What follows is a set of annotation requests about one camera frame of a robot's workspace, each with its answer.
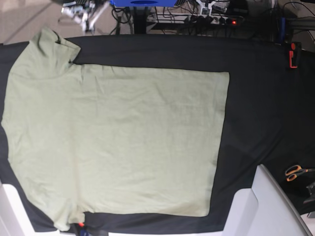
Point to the light green T-shirt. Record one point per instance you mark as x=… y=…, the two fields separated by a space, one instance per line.
x=108 y=139

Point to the black table cloth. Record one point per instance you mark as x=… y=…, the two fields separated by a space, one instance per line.
x=269 y=118

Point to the blue plastic box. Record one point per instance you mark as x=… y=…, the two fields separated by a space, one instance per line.
x=143 y=3

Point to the red black clamp front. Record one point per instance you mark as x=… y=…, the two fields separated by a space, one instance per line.
x=80 y=230

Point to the red black clamp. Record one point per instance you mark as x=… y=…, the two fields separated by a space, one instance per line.
x=293 y=55
x=80 y=230

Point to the white chair armrest right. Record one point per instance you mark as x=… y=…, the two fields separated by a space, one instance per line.
x=263 y=210

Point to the white chair armrest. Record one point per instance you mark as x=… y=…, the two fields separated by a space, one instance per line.
x=13 y=217
x=263 y=210

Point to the red black clamp right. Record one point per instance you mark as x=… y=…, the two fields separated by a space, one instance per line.
x=293 y=55

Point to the white chair armrest left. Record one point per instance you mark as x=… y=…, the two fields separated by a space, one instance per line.
x=13 y=217

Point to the orange handled scissors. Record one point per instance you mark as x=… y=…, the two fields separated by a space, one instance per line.
x=295 y=171

